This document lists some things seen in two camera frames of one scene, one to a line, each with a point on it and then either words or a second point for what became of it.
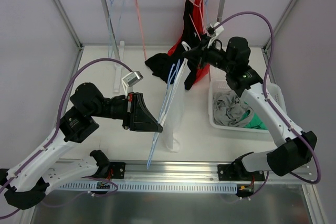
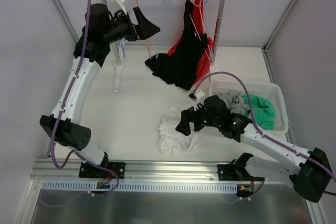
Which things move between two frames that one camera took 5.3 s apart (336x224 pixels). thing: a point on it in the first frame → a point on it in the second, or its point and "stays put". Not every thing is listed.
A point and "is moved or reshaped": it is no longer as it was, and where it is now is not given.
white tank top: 172,121 → 171,140
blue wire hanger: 172,71 → 166,1
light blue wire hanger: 109,18 is moved or reshaped
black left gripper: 128,111 → 135,28
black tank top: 160,65 stays put
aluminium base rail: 136,170 stays put
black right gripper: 202,51 → 196,118
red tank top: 202,71 stays put
